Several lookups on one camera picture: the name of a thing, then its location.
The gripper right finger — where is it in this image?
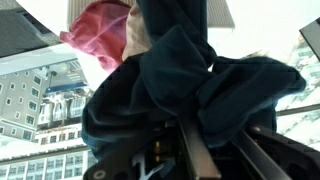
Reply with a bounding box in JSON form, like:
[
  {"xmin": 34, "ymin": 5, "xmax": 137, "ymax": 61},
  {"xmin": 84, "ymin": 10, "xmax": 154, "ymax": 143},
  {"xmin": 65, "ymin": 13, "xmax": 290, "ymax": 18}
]
[{"xmin": 232, "ymin": 129, "xmax": 293, "ymax": 180}]

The pink cloth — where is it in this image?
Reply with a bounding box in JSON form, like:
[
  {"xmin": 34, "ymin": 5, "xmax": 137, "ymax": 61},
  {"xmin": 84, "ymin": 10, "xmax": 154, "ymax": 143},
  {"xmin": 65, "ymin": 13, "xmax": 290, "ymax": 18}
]
[{"xmin": 59, "ymin": 0, "xmax": 132, "ymax": 74}]

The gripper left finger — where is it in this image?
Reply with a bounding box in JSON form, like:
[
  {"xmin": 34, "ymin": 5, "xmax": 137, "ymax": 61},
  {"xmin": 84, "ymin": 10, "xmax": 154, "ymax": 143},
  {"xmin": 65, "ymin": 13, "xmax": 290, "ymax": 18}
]
[{"xmin": 175, "ymin": 116, "xmax": 223, "ymax": 180}]

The grey window railing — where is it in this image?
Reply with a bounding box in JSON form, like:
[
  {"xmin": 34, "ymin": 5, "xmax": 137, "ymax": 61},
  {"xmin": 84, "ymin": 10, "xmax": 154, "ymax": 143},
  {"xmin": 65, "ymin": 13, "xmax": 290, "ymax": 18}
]
[{"xmin": 0, "ymin": 102, "xmax": 320, "ymax": 166}]

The dark blue cloth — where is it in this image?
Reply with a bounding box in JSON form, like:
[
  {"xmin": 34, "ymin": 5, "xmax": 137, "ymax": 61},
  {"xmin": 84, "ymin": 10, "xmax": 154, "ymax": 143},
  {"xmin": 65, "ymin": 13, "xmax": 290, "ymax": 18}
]
[{"xmin": 81, "ymin": 0, "xmax": 307, "ymax": 162}]

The beige cloth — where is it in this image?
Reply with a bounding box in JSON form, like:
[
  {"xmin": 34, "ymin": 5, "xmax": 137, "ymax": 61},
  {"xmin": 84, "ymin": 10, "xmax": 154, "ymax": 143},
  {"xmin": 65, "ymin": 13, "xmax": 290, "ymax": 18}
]
[{"xmin": 121, "ymin": 2, "xmax": 154, "ymax": 63}]

